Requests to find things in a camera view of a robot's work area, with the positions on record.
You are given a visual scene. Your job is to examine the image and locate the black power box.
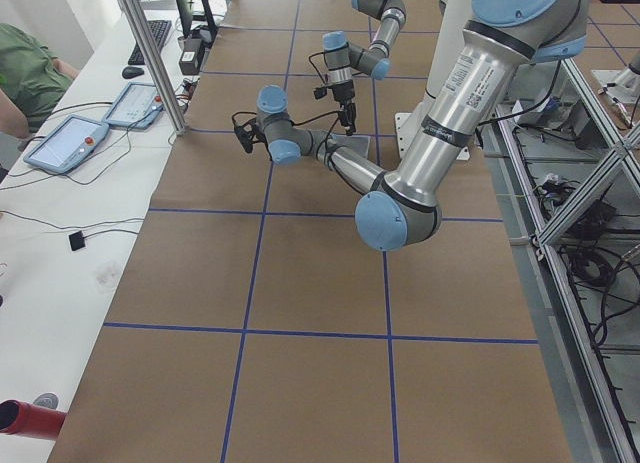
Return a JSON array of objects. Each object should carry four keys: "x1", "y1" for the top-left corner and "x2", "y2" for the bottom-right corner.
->
[{"x1": 179, "y1": 37, "x2": 205, "y2": 76}]

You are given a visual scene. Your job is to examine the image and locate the aluminium frame post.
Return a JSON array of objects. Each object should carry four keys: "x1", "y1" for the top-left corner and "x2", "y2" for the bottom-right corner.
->
[{"x1": 119, "y1": 0, "x2": 186, "y2": 136}]

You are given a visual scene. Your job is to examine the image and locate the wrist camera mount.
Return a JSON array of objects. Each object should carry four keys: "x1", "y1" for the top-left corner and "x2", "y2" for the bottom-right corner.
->
[
  {"x1": 234, "y1": 121, "x2": 261, "y2": 154},
  {"x1": 313, "y1": 85, "x2": 329, "y2": 100}
]

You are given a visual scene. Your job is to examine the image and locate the aluminium frame rail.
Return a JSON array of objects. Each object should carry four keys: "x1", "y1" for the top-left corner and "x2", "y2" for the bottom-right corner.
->
[{"x1": 492, "y1": 57, "x2": 640, "y2": 463}]

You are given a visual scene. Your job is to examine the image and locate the person in green shirt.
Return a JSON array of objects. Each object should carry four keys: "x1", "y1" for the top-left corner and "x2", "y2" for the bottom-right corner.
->
[{"x1": 1, "y1": 23, "x2": 79, "y2": 139}]

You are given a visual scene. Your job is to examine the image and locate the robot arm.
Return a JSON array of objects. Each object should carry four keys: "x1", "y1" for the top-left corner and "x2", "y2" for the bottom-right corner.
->
[
  {"x1": 256, "y1": 0, "x2": 590, "y2": 251},
  {"x1": 314, "y1": 0, "x2": 407, "y2": 135}
]

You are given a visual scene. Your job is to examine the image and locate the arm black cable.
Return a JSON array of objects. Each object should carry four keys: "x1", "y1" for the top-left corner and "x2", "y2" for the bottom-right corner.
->
[
  {"x1": 231, "y1": 110, "x2": 351, "y2": 157},
  {"x1": 307, "y1": 50, "x2": 334, "y2": 89}
]

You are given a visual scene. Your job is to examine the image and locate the black computer monitor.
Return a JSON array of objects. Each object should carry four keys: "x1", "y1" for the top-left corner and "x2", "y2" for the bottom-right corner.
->
[{"x1": 175, "y1": 0, "x2": 218, "y2": 45}]

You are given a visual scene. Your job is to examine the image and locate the red cylinder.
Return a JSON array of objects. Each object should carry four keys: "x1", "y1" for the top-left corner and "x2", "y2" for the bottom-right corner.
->
[{"x1": 1, "y1": 400, "x2": 66, "y2": 441}]

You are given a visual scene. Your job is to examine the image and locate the black computer mouse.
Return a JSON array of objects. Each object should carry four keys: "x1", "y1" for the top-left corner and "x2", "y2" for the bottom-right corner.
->
[{"x1": 121, "y1": 66, "x2": 144, "y2": 80}]

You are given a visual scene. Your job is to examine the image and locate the teach pendant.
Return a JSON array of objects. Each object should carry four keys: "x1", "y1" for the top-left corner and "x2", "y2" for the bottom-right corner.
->
[
  {"x1": 102, "y1": 82, "x2": 163, "y2": 130},
  {"x1": 23, "y1": 115, "x2": 109, "y2": 174}
]

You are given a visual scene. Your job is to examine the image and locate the near teach pendant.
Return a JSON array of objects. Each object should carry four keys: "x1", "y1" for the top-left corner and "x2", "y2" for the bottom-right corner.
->
[{"x1": 23, "y1": 115, "x2": 109, "y2": 174}]

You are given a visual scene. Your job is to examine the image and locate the far teach pendant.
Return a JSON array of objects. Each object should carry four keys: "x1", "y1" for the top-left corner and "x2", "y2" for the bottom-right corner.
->
[{"x1": 102, "y1": 82, "x2": 163, "y2": 130}]

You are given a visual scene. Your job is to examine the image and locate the black keyboard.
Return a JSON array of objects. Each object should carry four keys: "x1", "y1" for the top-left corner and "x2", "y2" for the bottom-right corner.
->
[{"x1": 127, "y1": 19, "x2": 173, "y2": 66}]

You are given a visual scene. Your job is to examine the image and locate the small black square pad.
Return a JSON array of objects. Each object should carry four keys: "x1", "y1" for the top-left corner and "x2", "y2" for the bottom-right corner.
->
[{"x1": 68, "y1": 230, "x2": 86, "y2": 252}]

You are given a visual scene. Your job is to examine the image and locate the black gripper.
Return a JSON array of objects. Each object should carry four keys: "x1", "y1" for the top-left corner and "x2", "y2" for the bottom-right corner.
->
[{"x1": 330, "y1": 80, "x2": 357, "y2": 135}]

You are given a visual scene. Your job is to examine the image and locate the pink and grey towel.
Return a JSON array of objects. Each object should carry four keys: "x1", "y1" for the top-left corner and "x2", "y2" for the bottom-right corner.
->
[{"x1": 329, "y1": 134, "x2": 370, "y2": 158}]

